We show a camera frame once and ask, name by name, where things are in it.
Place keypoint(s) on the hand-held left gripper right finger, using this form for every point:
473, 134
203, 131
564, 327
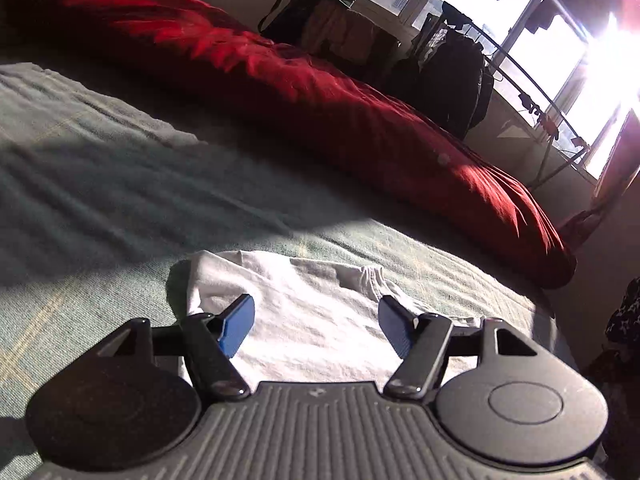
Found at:
395, 327

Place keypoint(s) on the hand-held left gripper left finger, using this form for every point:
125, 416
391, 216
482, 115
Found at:
237, 325

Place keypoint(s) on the white printed t-shirt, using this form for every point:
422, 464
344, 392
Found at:
310, 300

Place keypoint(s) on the black shoulder bag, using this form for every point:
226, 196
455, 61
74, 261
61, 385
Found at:
280, 20

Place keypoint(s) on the yellow hanging clothes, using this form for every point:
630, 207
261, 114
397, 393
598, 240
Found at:
340, 30

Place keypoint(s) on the green plaid bedspread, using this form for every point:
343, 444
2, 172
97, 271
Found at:
100, 185

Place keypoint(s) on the black star-print garment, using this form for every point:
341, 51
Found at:
625, 310

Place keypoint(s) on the red duvet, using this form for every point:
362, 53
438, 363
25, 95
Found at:
300, 100

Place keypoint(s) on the black puffer jacket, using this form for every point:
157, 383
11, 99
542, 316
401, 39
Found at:
450, 85

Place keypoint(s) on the orange pink curtain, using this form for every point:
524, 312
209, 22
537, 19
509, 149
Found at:
610, 195

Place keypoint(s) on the row of hanging socks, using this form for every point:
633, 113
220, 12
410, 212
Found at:
545, 120

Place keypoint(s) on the metal drying rack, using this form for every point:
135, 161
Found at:
530, 95

